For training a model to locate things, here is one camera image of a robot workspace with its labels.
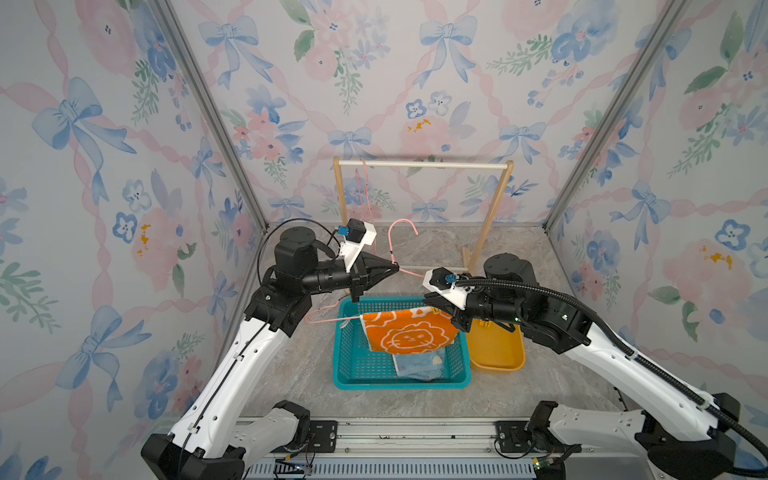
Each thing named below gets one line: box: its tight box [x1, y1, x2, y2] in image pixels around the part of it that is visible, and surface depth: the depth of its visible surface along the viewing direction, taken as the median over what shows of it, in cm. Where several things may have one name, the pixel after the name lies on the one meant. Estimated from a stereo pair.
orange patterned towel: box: [360, 307, 460, 355], surface depth 72 cm
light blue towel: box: [392, 348, 446, 381], surface depth 83 cm
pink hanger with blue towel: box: [352, 158, 375, 223], surface depth 116 cm
